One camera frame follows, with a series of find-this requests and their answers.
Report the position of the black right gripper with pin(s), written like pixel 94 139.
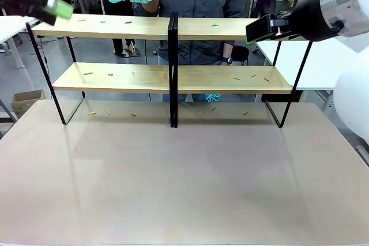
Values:
pixel 307 7

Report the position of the white table with black edge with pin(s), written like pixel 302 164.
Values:
pixel 314 67

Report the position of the black chair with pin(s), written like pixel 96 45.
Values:
pixel 240 54

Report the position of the small teal chenille duster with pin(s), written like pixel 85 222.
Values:
pixel 212 97

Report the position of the person's left forearm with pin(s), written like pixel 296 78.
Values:
pixel 227 51

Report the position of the black wrist watch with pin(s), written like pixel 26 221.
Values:
pixel 227 61

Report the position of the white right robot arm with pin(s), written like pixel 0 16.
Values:
pixel 353 90

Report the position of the cardboard box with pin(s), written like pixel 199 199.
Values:
pixel 27 102

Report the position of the white side table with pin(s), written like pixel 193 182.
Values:
pixel 11 25

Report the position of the wooden shelf unit black frame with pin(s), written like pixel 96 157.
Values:
pixel 115 27
pixel 216 80

